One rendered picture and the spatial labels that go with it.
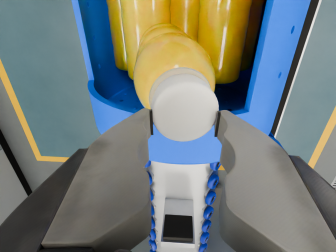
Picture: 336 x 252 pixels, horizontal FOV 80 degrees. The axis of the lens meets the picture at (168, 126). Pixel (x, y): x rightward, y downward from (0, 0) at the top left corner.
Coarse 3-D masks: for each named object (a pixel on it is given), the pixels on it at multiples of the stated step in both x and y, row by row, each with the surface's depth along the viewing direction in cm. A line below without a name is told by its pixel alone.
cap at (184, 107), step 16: (176, 80) 11; (192, 80) 11; (160, 96) 11; (176, 96) 11; (192, 96) 11; (208, 96) 11; (160, 112) 11; (176, 112) 11; (192, 112) 11; (208, 112) 12; (160, 128) 12; (176, 128) 12; (192, 128) 12; (208, 128) 12
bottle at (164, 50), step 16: (144, 32) 24; (160, 32) 18; (176, 32) 17; (144, 48) 15; (160, 48) 14; (176, 48) 13; (192, 48) 14; (144, 64) 14; (160, 64) 13; (176, 64) 13; (192, 64) 13; (208, 64) 14; (144, 80) 14; (160, 80) 12; (208, 80) 13; (144, 96) 14
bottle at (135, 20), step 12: (120, 0) 25; (132, 0) 24; (144, 0) 24; (156, 0) 24; (168, 0) 25; (132, 12) 25; (144, 12) 24; (156, 12) 25; (168, 12) 26; (132, 24) 25; (144, 24) 25; (132, 36) 26; (132, 48) 27; (132, 60) 28; (132, 72) 29
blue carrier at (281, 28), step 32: (96, 0) 30; (288, 0) 16; (96, 32) 31; (288, 32) 18; (96, 64) 32; (256, 64) 19; (288, 64) 22; (96, 96) 25; (128, 96) 38; (224, 96) 38; (256, 96) 20; (160, 160) 23; (192, 160) 22
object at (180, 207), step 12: (168, 204) 70; (180, 204) 70; (192, 204) 70; (168, 216) 64; (180, 216) 64; (192, 216) 66; (168, 228) 61; (180, 228) 61; (192, 228) 61; (168, 240) 59; (180, 240) 59; (192, 240) 59
